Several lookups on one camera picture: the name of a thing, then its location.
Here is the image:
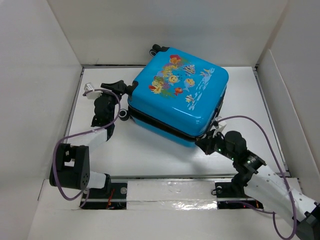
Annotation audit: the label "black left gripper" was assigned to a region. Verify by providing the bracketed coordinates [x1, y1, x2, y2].
[96, 81, 124, 122]

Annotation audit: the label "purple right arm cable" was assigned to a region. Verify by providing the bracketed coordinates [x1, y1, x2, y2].
[214, 115, 298, 240]

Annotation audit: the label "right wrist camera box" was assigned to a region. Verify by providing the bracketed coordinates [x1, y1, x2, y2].
[210, 116, 227, 137]

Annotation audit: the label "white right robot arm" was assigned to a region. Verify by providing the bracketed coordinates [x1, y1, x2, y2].
[195, 131, 320, 240]

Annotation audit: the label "blue kids suitcase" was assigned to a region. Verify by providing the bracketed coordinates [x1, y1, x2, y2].
[120, 44, 229, 147]

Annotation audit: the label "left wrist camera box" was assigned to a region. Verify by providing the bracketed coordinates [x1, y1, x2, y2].
[83, 82, 102, 100]

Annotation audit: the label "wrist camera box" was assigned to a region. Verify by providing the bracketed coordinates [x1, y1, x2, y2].
[210, 116, 227, 137]
[83, 82, 102, 100]

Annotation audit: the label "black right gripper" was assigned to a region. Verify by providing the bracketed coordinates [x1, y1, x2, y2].
[194, 129, 236, 161]

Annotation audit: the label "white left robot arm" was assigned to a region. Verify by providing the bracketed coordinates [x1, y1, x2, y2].
[49, 80, 138, 201]

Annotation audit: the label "aluminium table rail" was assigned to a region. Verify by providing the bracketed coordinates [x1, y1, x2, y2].
[57, 174, 301, 211]

